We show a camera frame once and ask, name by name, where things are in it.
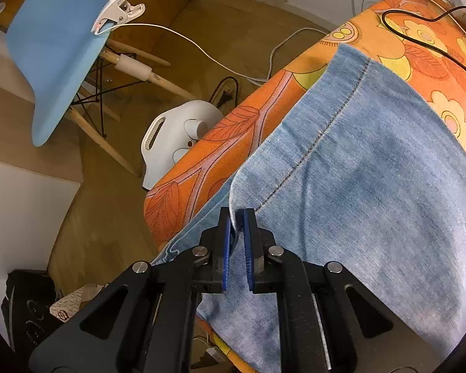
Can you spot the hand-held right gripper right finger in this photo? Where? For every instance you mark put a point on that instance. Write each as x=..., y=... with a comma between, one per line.
x=249, y=248

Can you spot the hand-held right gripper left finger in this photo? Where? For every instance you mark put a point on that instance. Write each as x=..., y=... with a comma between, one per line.
x=226, y=248

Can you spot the light blue denim pants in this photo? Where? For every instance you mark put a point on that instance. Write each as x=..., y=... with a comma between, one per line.
x=353, y=182

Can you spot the orange floral tablecloth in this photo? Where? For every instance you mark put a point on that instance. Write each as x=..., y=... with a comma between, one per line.
x=225, y=140

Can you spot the patterned paper bag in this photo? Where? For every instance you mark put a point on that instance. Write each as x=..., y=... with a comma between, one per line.
x=73, y=303

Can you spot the black bag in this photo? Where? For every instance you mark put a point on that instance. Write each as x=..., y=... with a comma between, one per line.
x=27, y=311

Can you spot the blue chair with wooden legs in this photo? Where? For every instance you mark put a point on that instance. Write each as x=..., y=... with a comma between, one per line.
x=50, y=58

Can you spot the white clip lamp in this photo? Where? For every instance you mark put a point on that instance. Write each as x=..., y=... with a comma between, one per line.
x=116, y=11

